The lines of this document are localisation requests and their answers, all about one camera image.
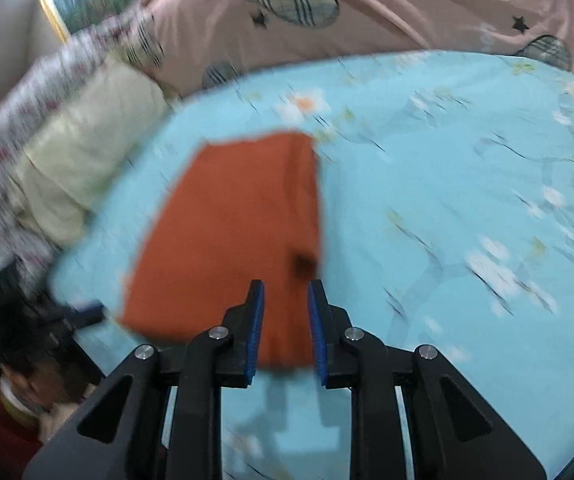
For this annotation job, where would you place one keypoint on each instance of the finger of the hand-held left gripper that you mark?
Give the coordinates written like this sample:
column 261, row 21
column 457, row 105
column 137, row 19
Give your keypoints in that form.
column 87, row 312

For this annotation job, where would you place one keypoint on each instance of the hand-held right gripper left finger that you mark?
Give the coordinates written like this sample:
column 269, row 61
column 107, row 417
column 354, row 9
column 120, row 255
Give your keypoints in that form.
column 256, row 335

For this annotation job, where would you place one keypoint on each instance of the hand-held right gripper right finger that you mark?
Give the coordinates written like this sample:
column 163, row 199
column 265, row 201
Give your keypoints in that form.
column 317, row 335

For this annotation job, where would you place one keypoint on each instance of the orange knit sweater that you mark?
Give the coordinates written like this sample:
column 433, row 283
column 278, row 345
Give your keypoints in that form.
column 227, row 230

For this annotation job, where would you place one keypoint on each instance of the person's left hand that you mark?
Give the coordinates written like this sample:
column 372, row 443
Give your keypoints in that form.
column 52, row 390

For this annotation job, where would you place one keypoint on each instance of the white and pink floral quilt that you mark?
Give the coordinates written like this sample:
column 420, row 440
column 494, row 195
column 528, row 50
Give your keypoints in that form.
column 2, row 185

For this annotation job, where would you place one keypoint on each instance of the cream pillow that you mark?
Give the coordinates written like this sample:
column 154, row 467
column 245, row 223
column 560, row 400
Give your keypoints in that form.
column 87, row 150

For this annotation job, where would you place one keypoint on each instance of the light blue floral blanket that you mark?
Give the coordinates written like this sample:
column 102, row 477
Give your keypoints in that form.
column 442, row 185

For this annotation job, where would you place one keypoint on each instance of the pink quilt with plaid hearts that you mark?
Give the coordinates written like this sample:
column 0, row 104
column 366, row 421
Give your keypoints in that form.
column 392, row 5

